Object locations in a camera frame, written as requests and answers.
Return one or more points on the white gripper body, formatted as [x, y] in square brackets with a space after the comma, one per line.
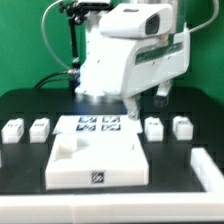
[143, 46]

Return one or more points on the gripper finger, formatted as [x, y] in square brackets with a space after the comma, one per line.
[132, 106]
[161, 97]

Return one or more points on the white square tabletop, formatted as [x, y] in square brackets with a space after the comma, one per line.
[85, 161]

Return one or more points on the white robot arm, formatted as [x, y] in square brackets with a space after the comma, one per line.
[91, 85]

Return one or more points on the white marker sheet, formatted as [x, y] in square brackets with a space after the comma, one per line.
[69, 124]

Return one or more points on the white L-shaped fence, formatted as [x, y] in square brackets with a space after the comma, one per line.
[125, 208]

